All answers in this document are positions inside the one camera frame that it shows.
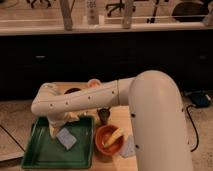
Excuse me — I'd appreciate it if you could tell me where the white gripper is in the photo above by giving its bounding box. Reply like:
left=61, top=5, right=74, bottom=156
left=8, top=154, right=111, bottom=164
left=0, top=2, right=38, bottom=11
left=47, top=112, right=79, bottom=138

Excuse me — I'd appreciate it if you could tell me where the grey blue sponge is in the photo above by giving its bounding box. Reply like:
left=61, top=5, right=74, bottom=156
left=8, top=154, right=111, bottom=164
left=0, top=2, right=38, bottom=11
left=56, top=128, right=77, bottom=150

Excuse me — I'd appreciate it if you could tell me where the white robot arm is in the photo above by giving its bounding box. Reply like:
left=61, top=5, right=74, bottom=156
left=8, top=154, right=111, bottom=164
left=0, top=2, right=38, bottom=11
left=31, top=70, right=193, bottom=171

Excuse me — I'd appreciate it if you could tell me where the green plastic tray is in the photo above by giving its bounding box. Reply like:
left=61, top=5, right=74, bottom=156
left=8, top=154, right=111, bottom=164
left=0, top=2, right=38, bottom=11
left=21, top=116, right=94, bottom=169

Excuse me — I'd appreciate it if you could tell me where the dark metal cup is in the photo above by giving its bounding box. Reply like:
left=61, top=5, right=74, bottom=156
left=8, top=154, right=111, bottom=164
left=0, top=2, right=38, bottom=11
left=97, top=108, right=110, bottom=125

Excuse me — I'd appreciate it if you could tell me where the orange bowl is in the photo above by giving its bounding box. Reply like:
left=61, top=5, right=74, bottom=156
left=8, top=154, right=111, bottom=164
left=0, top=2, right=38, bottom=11
left=95, top=125, right=124, bottom=156

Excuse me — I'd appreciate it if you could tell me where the yellow banana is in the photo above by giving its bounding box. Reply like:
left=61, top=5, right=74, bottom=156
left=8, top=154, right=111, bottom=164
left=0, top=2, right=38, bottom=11
left=104, top=128, right=123, bottom=148

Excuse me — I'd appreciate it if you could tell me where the grey cloth piece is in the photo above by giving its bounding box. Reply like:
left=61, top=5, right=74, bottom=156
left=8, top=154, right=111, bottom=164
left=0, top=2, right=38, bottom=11
left=120, top=135, right=135, bottom=158

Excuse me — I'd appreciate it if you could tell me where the black chair right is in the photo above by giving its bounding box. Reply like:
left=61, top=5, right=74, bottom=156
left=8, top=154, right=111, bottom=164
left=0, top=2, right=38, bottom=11
left=172, top=0, right=209, bottom=22

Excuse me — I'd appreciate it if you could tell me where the wooden post left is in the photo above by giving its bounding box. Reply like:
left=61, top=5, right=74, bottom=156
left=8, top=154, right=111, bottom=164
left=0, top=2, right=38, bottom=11
left=59, top=0, right=73, bottom=31

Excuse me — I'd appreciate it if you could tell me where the wooden post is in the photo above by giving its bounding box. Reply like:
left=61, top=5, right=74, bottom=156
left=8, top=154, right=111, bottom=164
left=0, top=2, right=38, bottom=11
left=122, top=0, right=134, bottom=29
left=59, top=0, right=73, bottom=31

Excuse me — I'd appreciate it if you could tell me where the black cable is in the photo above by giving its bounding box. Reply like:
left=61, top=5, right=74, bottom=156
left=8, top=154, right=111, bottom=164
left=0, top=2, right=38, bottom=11
left=185, top=103, right=200, bottom=153

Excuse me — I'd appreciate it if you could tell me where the wooden post right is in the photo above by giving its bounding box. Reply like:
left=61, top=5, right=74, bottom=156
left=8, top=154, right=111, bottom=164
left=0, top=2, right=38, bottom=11
left=122, top=0, right=134, bottom=29

